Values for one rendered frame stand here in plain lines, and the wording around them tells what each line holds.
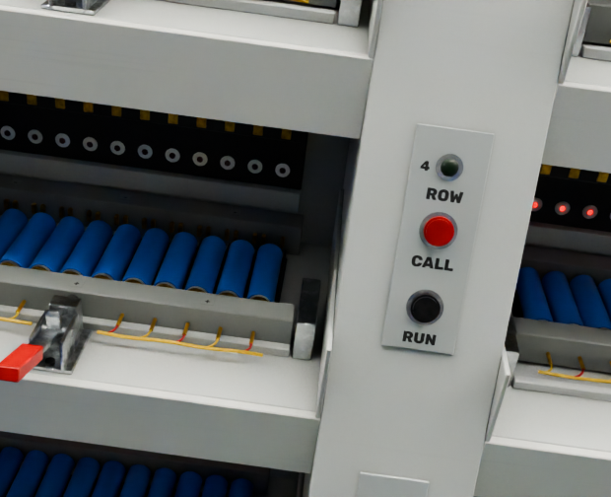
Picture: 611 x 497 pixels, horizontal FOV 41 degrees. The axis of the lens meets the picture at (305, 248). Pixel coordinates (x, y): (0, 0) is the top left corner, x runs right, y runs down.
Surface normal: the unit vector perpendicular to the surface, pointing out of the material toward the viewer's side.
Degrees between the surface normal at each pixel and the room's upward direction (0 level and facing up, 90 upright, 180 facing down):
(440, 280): 90
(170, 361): 17
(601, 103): 107
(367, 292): 90
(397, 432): 90
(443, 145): 90
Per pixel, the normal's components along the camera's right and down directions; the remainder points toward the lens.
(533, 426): 0.11, -0.84
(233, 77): -0.07, 0.52
